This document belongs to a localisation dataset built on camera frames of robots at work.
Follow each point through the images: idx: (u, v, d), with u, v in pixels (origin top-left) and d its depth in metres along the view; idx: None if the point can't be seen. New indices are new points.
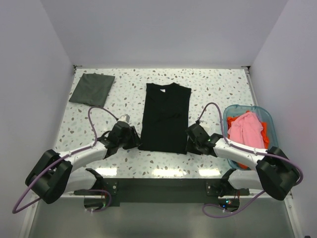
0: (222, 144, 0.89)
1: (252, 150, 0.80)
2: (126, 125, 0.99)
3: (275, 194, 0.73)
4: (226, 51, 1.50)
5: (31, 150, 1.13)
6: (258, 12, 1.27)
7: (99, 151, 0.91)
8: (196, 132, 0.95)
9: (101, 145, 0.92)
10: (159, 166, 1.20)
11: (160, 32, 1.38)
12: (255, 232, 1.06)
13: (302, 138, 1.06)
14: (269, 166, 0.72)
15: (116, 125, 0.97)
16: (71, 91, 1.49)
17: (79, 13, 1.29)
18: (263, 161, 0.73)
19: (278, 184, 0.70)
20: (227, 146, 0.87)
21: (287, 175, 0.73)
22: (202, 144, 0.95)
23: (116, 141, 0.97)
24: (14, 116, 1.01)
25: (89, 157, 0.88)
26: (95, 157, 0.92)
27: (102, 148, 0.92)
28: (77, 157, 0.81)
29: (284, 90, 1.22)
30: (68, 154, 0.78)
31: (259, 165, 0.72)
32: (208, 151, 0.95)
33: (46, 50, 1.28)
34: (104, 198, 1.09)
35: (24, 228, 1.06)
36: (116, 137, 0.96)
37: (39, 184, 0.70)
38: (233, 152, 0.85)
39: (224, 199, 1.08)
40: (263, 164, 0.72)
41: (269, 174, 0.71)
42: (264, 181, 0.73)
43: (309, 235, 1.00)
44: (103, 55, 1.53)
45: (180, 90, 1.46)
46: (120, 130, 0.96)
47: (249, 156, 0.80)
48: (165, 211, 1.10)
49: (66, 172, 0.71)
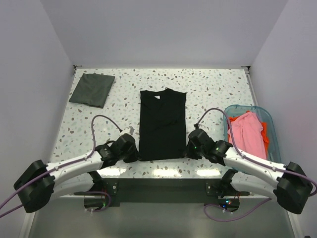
0: (234, 155, 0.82)
1: (271, 166, 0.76)
2: (131, 140, 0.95)
3: (291, 208, 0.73)
4: (226, 51, 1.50)
5: (31, 151, 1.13)
6: (258, 12, 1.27)
7: (94, 165, 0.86)
8: (202, 139, 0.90)
9: (97, 156, 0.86)
10: (159, 166, 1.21)
11: (160, 32, 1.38)
12: (255, 232, 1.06)
13: (303, 138, 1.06)
14: (289, 185, 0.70)
15: (121, 138, 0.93)
16: (71, 91, 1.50)
17: (79, 13, 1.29)
18: (284, 182, 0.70)
19: (297, 202, 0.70)
20: (239, 157, 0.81)
21: (304, 190, 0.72)
22: (209, 152, 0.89)
23: (117, 153, 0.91)
24: (14, 116, 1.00)
25: (81, 171, 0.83)
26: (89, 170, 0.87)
27: (96, 161, 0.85)
28: (64, 172, 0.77)
29: (284, 90, 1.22)
30: (55, 168, 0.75)
31: (279, 185, 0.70)
32: (217, 160, 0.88)
33: (46, 51, 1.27)
34: (104, 198, 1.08)
35: (24, 228, 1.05)
36: (119, 149, 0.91)
37: (24, 193, 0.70)
38: (247, 165, 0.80)
39: (224, 199, 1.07)
40: (285, 184, 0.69)
41: (290, 194, 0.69)
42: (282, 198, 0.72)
43: (309, 235, 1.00)
44: (103, 55, 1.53)
45: (176, 96, 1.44)
46: (125, 143, 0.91)
47: (267, 172, 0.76)
48: (165, 211, 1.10)
49: (47, 188, 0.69)
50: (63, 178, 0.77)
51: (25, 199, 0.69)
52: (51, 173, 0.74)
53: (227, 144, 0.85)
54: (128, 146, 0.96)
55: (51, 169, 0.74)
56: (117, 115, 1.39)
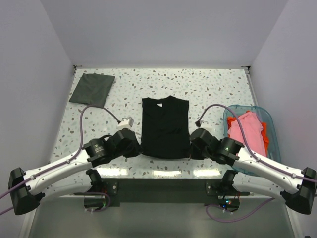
0: (247, 158, 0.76)
1: (290, 172, 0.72)
2: (130, 136, 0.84)
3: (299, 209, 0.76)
4: (226, 52, 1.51)
5: (31, 151, 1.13)
6: (258, 13, 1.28)
7: (79, 167, 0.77)
8: (206, 138, 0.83)
9: (83, 157, 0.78)
10: (159, 166, 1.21)
11: (160, 32, 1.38)
12: (255, 232, 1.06)
13: (302, 138, 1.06)
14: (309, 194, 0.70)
15: (118, 133, 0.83)
16: (71, 91, 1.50)
17: (79, 12, 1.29)
18: (304, 190, 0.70)
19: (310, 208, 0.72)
20: (254, 160, 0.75)
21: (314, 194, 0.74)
22: (217, 152, 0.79)
23: (111, 150, 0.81)
24: (15, 116, 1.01)
25: (67, 174, 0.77)
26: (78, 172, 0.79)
27: (81, 162, 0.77)
28: (41, 180, 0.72)
29: (284, 90, 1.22)
30: (30, 179, 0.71)
31: (301, 194, 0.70)
32: (226, 161, 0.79)
33: (46, 50, 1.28)
34: (104, 198, 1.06)
35: (24, 228, 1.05)
36: (114, 147, 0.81)
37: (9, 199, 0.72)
38: (260, 169, 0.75)
39: (224, 199, 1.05)
40: (305, 194, 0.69)
41: (309, 202, 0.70)
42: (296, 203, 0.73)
43: (309, 235, 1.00)
44: (103, 55, 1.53)
45: (177, 103, 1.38)
46: (121, 139, 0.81)
47: (286, 179, 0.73)
48: (164, 211, 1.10)
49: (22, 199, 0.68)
50: (42, 187, 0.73)
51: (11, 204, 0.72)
52: (26, 184, 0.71)
53: (235, 143, 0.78)
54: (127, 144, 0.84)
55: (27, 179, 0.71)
56: (117, 115, 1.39)
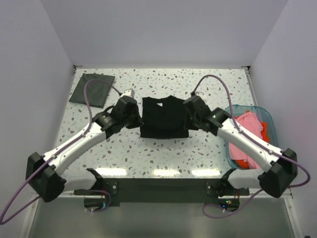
0: (230, 128, 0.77)
1: (268, 148, 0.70)
2: (133, 102, 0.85)
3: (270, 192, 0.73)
4: (226, 52, 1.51)
5: (31, 151, 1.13)
6: (258, 13, 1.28)
7: (96, 137, 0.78)
8: (197, 104, 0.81)
9: (96, 128, 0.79)
10: (159, 166, 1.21)
11: (160, 32, 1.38)
12: (255, 232, 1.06)
13: (302, 137, 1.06)
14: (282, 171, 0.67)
15: (121, 99, 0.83)
16: (71, 91, 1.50)
17: (79, 12, 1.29)
18: (277, 166, 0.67)
19: (280, 188, 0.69)
20: (236, 131, 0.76)
21: (290, 178, 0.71)
22: (203, 119, 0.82)
23: (119, 118, 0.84)
24: (14, 116, 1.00)
25: (85, 147, 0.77)
26: (94, 143, 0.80)
27: (97, 134, 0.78)
28: (64, 157, 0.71)
29: (284, 89, 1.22)
30: (53, 157, 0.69)
31: (273, 168, 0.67)
32: (209, 128, 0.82)
33: (46, 50, 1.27)
34: (104, 198, 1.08)
35: (24, 228, 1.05)
36: (120, 114, 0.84)
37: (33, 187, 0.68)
38: (240, 141, 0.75)
39: (224, 200, 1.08)
40: (278, 169, 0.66)
41: (279, 179, 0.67)
42: (267, 181, 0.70)
43: (309, 235, 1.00)
44: (103, 55, 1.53)
45: (177, 102, 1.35)
46: (125, 106, 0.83)
47: (262, 153, 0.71)
48: (165, 211, 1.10)
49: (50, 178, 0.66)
50: (66, 163, 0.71)
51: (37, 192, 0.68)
52: (49, 163, 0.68)
53: (224, 113, 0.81)
54: (132, 108, 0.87)
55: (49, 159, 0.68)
56: None
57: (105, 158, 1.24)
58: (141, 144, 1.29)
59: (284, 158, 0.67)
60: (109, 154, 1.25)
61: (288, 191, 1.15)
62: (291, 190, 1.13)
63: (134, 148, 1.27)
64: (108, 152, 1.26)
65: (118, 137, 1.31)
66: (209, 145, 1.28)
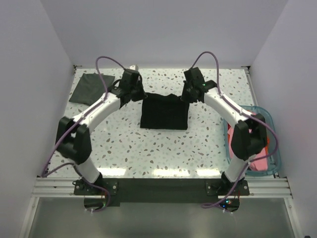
0: (213, 94, 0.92)
1: (239, 109, 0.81)
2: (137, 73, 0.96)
3: (239, 153, 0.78)
4: (226, 51, 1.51)
5: (31, 151, 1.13)
6: (258, 12, 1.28)
7: (114, 103, 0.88)
8: (194, 74, 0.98)
9: (113, 96, 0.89)
10: (159, 166, 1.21)
11: (160, 32, 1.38)
12: (255, 232, 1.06)
13: (302, 137, 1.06)
14: (246, 127, 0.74)
15: (126, 72, 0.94)
16: (71, 91, 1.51)
17: (79, 12, 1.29)
18: (243, 122, 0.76)
19: (244, 145, 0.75)
20: (218, 96, 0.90)
21: (257, 141, 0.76)
22: (196, 86, 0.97)
23: (127, 89, 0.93)
24: (14, 117, 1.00)
25: (105, 112, 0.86)
26: (111, 110, 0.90)
27: (114, 99, 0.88)
28: (91, 118, 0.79)
29: (284, 89, 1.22)
30: (82, 118, 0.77)
31: (237, 123, 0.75)
32: (198, 95, 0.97)
33: (46, 50, 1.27)
34: (104, 199, 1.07)
35: (24, 228, 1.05)
36: (128, 85, 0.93)
37: (65, 148, 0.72)
38: (219, 103, 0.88)
39: (224, 199, 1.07)
40: (243, 124, 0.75)
41: (243, 135, 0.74)
42: (235, 138, 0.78)
43: (309, 235, 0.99)
44: (103, 55, 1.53)
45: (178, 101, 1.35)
46: (131, 77, 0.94)
47: (234, 114, 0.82)
48: (165, 211, 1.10)
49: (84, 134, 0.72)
50: (94, 124, 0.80)
51: (70, 152, 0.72)
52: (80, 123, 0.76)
53: (214, 84, 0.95)
54: (136, 79, 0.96)
55: (79, 119, 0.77)
56: (117, 115, 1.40)
57: (106, 158, 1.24)
58: (141, 144, 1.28)
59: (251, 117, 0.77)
60: (109, 154, 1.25)
61: (288, 190, 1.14)
62: (291, 190, 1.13)
63: (134, 148, 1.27)
64: (108, 152, 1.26)
65: (118, 137, 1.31)
66: (209, 145, 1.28)
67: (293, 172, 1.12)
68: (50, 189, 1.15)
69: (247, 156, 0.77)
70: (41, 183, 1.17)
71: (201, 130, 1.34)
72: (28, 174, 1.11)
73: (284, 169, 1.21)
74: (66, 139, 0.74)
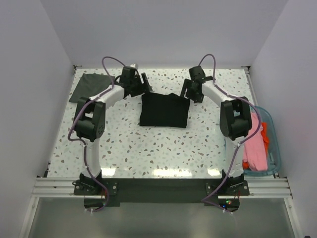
0: (209, 84, 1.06)
1: (227, 92, 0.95)
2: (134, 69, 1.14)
3: (226, 132, 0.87)
4: (226, 51, 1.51)
5: (31, 150, 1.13)
6: (258, 12, 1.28)
7: (119, 91, 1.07)
8: (196, 71, 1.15)
9: (119, 87, 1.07)
10: (159, 166, 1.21)
11: (160, 32, 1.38)
12: (255, 232, 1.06)
13: (302, 137, 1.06)
14: (230, 105, 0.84)
15: (125, 68, 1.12)
16: (71, 91, 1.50)
17: (79, 12, 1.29)
18: (228, 101, 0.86)
19: (229, 122, 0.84)
20: (212, 85, 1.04)
21: (242, 121, 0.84)
22: (197, 80, 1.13)
23: (127, 82, 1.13)
24: (14, 117, 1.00)
25: (113, 98, 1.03)
26: (115, 98, 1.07)
27: (120, 89, 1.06)
28: (105, 99, 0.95)
29: (284, 89, 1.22)
30: (98, 97, 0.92)
31: (222, 102, 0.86)
32: (198, 87, 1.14)
33: (45, 50, 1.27)
34: (104, 199, 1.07)
35: (24, 228, 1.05)
36: (127, 78, 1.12)
37: (82, 124, 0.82)
38: (213, 90, 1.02)
39: (224, 199, 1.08)
40: (228, 103, 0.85)
41: (227, 111, 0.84)
42: (222, 117, 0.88)
43: (309, 235, 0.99)
44: (103, 55, 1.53)
45: (176, 102, 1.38)
46: (129, 72, 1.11)
47: (223, 97, 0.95)
48: (165, 211, 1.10)
49: (102, 108, 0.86)
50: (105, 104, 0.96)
51: (87, 127, 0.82)
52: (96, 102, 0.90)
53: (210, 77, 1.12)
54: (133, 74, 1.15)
55: (95, 98, 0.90)
56: (117, 115, 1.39)
57: (105, 158, 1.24)
58: (141, 144, 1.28)
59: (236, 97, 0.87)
60: (109, 154, 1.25)
61: (288, 190, 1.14)
62: (291, 190, 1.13)
63: (134, 148, 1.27)
64: (108, 152, 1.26)
65: (118, 137, 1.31)
66: (209, 145, 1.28)
67: (293, 172, 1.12)
68: (50, 189, 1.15)
69: (233, 134, 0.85)
70: (41, 183, 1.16)
71: (201, 130, 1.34)
72: (27, 173, 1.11)
73: (284, 169, 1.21)
74: (82, 117, 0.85)
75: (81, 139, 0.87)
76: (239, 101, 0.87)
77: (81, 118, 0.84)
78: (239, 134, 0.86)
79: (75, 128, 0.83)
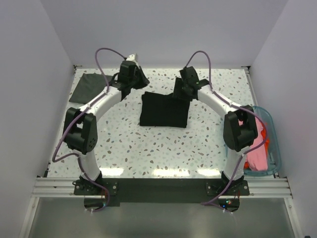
0: (205, 90, 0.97)
1: (229, 102, 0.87)
2: (132, 63, 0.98)
3: (231, 144, 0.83)
4: (226, 51, 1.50)
5: (31, 151, 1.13)
6: (258, 13, 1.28)
7: (115, 96, 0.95)
8: (189, 73, 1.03)
9: (114, 89, 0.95)
10: (159, 166, 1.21)
11: (160, 32, 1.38)
12: (255, 232, 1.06)
13: (302, 137, 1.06)
14: (236, 117, 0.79)
15: (122, 65, 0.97)
16: (71, 91, 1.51)
17: (79, 12, 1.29)
18: (232, 113, 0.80)
19: (234, 135, 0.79)
20: (210, 92, 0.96)
21: (248, 133, 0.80)
22: (190, 85, 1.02)
23: (126, 82, 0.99)
24: (14, 117, 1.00)
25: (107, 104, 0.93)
26: (112, 102, 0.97)
27: (116, 92, 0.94)
28: (96, 108, 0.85)
29: (285, 89, 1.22)
30: (88, 107, 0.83)
31: (227, 114, 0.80)
32: (192, 93, 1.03)
33: (45, 50, 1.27)
34: (104, 199, 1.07)
35: (24, 228, 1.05)
36: (126, 77, 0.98)
37: (72, 138, 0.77)
38: (212, 99, 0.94)
39: (224, 199, 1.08)
40: (232, 115, 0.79)
41: (232, 124, 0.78)
42: (225, 129, 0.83)
43: (309, 235, 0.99)
44: (103, 55, 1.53)
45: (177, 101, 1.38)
46: (128, 69, 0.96)
47: (225, 107, 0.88)
48: (165, 211, 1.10)
49: (92, 122, 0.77)
50: (97, 114, 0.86)
51: (78, 142, 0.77)
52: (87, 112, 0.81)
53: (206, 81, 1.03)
54: (132, 71, 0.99)
55: (85, 109, 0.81)
56: (117, 115, 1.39)
57: (106, 157, 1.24)
58: (141, 144, 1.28)
59: (239, 107, 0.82)
60: (109, 154, 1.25)
61: (288, 190, 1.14)
62: (291, 190, 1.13)
63: (134, 148, 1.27)
64: (108, 152, 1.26)
65: (118, 137, 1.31)
66: (209, 145, 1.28)
67: (293, 172, 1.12)
68: (50, 189, 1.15)
69: (238, 147, 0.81)
70: (41, 183, 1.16)
71: (202, 130, 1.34)
72: (27, 174, 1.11)
73: (284, 169, 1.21)
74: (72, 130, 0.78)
75: (74, 150, 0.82)
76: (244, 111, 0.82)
77: (70, 131, 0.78)
78: (244, 146, 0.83)
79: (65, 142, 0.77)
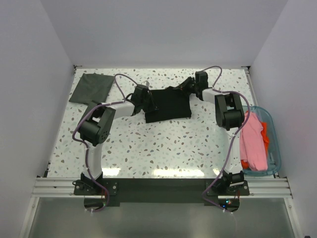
0: (208, 89, 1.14)
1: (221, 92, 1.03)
2: (145, 87, 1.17)
3: (220, 123, 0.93)
4: (226, 51, 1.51)
5: (30, 151, 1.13)
6: (258, 13, 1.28)
7: (129, 107, 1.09)
8: (201, 79, 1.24)
9: (130, 102, 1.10)
10: (159, 166, 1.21)
11: (160, 32, 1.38)
12: (255, 232, 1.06)
13: (302, 138, 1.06)
14: (222, 97, 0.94)
15: (137, 88, 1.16)
16: (71, 91, 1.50)
17: (78, 12, 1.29)
18: (220, 96, 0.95)
19: (222, 112, 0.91)
20: (211, 90, 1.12)
21: (234, 113, 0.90)
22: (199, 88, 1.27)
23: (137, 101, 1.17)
24: (14, 117, 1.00)
25: (123, 110, 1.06)
26: (124, 113, 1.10)
27: (131, 105, 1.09)
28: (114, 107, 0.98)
29: (285, 89, 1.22)
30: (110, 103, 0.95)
31: (216, 95, 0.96)
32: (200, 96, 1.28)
33: (45, 50, 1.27)
34: (104, 199, 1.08)
35: (24, 228, 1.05)
36: (138, 98, 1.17)
37: (88, 126, 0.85)
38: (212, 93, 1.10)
39: (224, 199, 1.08)
40: (220, 97, 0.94)
41: (219, 104, 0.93)
42: (217, 112, 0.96)
43: (309, 235, 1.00)
44: (102, 55, 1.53)
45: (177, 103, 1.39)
46: (141, 91, 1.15)
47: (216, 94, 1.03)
48: (165, 211, 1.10)
49: (111, 115, 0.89)
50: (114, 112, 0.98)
51: (91, 131, 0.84)
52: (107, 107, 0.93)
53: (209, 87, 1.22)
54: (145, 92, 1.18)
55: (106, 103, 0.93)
56: None
57: (105, 157, 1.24)
58: (141, 144, 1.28)
59: (231, 92, 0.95)
60: (109, 154, 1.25)
61: (288, 190, 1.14)
62: (291, 190, 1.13)
63: (134, 148, 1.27)
64: (108, 152, 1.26)
65: (118, 137, 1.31)
66: (209, 145, 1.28)
67: (293, 172, 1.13)
68: (50, 189, 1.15)
69: (226, 124, 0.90)
70: (41, 183, 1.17)
71: (201, 130, 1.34)
72: (27, 174, 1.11)
73: (284, 169, 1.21)
74: (89, 119, 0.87)
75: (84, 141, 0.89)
76: (232, 96, 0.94)
77: (88, 121, 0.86)
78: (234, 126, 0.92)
79: (79, 130, 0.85)
